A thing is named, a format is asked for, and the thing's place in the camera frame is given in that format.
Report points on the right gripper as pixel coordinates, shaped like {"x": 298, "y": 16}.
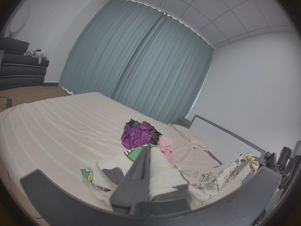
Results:
{"x": 270, "y": 161}

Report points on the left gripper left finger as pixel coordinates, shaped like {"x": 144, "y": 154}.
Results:
{"x": 136, "y": 178}

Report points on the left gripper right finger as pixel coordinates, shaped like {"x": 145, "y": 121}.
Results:
{"x": 169, "y": 201}

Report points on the white printed pyjama top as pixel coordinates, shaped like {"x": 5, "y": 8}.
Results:
{"x": 164, "y": 171}

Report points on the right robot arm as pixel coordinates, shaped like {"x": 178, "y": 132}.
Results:
{"x": 284, "y": 156}

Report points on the bed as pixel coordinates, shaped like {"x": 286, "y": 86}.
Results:
{"x": 70, "y": 126}

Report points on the pile of clothes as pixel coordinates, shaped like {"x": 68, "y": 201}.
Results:
{"x": 36, "y": 55}

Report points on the purple satin garment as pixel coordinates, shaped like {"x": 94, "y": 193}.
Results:
{"x": 137, "y": 135}

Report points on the pink garment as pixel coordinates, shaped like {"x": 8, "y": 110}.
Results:
{"x": 165, "y": 147}

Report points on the black garment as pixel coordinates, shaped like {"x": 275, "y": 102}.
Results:
{"x": 134, "y": 123}

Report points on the cream pillow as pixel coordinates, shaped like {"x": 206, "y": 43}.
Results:
{"x": 190, "y": 138}

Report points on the grey bedside table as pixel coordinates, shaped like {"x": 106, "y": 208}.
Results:
{"x": 182, "y": 122}

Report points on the blue-green curtain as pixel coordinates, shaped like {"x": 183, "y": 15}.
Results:
{"x": 141, "y": 62}

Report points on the black power adapter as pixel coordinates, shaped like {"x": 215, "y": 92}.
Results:
{"x": 9, "y": 103}

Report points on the black chest of drawers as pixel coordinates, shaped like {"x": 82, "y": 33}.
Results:
{"x": 21, "y": 69}

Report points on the round white mirror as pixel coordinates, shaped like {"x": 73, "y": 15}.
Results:
{"x": 20, "y": 20}

